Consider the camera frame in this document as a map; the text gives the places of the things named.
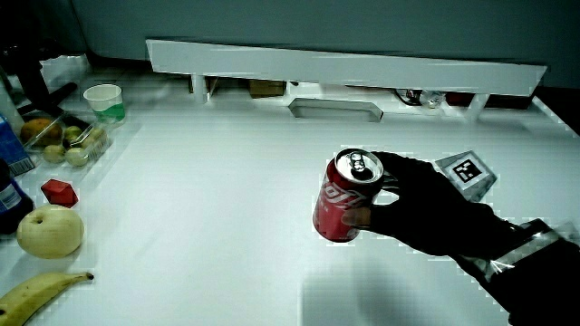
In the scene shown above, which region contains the person's right hand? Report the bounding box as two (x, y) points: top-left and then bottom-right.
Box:
(341, 150), (513, 258)

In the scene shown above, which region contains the red cola can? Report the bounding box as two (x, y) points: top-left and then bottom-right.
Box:
(312, 148), (385, 244)

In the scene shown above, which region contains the clear plastic object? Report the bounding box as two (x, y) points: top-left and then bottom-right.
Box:
(419, 89), (445, 110)

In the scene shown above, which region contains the dark red object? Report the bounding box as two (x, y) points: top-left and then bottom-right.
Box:
(445, 91), (475, 108)

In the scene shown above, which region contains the white desk shelf riser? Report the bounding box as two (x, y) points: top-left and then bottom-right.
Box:
(145, 38), (548, 122)

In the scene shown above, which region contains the brown cardboard box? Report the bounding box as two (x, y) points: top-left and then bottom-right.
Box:
(247, 79), (286, 100)

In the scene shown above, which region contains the clear plastic fruit box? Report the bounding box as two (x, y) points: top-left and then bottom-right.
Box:
(20, 112), (114, 169)

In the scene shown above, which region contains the white and green paper cup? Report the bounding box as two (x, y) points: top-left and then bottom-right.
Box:
(82, 83), (127, 124)

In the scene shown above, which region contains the red block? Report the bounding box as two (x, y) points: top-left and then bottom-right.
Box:
(40, 178), (80, 209)

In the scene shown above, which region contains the yellow apple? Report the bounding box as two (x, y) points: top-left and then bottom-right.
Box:
(16, 204), (85, 260)

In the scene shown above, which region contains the orange fruit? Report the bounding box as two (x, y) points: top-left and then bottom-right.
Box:
(20, 118), (63, 147)

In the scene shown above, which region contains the yellow banana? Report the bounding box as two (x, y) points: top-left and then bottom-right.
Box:
(0, 271), (95, 326)

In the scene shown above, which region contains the black stand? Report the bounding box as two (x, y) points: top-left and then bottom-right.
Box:
(0, 44), (79, 120)

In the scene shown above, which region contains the dark blue labelled bottle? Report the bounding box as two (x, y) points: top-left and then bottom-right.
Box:
(0, 158), (35, 235)

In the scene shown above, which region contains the blue carton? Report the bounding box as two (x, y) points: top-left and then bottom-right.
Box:
(0, 115), (36, 177)

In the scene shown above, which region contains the black cable bundle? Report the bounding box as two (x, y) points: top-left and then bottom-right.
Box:
(392, 88), (425, 107)

